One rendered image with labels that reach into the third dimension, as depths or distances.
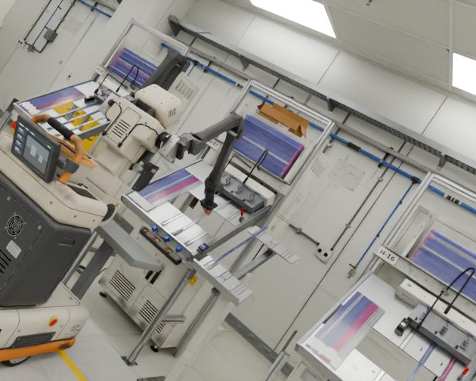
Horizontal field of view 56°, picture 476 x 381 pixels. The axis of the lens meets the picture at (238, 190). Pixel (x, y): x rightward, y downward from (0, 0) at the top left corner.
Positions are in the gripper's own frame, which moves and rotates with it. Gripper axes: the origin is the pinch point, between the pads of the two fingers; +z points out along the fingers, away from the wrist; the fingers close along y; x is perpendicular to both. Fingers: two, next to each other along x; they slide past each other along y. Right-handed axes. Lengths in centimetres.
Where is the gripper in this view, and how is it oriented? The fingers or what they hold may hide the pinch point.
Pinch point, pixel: (207, 213)
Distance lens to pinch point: 287.9
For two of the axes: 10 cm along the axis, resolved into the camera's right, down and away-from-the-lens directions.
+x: -6.7, 3.9, -6.3
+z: -1.3, 7.7, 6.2
